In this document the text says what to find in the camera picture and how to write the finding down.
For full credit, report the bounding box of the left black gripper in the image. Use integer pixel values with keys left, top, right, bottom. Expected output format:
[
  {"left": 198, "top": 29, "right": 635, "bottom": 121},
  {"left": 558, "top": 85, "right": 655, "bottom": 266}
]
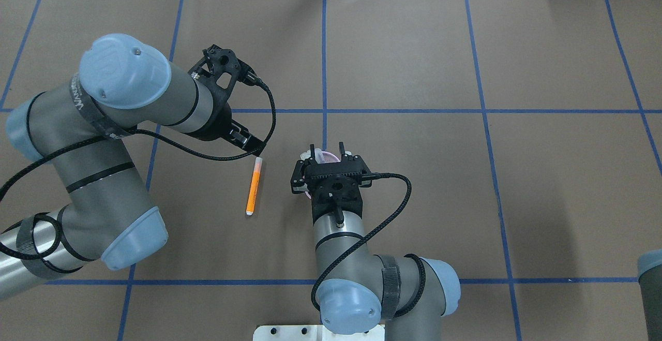
[{"left": 179, "top": 46, "right": 267, "bottom": 157}]

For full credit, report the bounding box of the orange highlighter pen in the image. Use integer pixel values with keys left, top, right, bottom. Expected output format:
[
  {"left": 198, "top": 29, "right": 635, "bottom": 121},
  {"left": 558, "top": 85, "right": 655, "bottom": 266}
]
[{"left": 245, "top": 157, "right": 263, "bottom": 216}]

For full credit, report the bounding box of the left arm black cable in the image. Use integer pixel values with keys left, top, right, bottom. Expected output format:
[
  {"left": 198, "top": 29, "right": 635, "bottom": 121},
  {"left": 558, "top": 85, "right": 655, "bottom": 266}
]
[{"left": 0, "top": 75, "right": 277, "bottom": 261}]

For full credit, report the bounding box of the brown paper table cover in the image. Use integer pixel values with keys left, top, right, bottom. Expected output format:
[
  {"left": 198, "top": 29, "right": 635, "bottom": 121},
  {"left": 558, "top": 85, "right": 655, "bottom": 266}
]
[{"left": 2, "top": 0, "right": 661, "bottom": 340}]

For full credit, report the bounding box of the pink mesh pen holder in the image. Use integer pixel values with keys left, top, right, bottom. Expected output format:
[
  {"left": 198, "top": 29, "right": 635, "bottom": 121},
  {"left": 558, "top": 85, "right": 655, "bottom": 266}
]
[{"left": 301, "top": 148, "right": 343, "bottom": 200}]

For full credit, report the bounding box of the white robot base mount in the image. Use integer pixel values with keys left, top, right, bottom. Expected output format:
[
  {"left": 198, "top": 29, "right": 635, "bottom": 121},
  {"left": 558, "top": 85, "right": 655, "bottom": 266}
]
[{"left": 252, "top": 324, "right": 385, "bottom": 340}]

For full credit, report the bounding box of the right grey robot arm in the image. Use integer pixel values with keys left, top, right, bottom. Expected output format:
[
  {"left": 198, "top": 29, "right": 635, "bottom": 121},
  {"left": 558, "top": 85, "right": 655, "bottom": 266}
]
[{"left": 290, "top": 143, "right": 461, "bottom": 340}]

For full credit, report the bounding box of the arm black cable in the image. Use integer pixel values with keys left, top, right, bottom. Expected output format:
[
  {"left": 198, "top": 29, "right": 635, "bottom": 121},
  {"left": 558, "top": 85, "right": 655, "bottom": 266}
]
[
  {"left": 310, "top": 173, "right": 413, "bottom": 313},
  {"left": 0, "top": 75, "right": 277, "bottom": 261}
]

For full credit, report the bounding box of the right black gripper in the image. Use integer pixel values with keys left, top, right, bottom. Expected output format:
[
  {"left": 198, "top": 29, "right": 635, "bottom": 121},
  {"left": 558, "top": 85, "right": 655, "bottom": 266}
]
[{"left": 291, "top": 141, "right": 372, "bottom": 223}]

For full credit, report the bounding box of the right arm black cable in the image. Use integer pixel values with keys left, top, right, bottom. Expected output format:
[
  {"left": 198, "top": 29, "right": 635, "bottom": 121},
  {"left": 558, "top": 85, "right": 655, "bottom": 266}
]
[{"left": 310, "top": 173, "right": 413, "bottom": 313}]

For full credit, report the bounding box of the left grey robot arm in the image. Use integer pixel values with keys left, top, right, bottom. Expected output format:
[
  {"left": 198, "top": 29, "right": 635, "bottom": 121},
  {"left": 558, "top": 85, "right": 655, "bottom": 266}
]
[{"left": 2, "top": 34, "right": 275, "bottom": 300}]

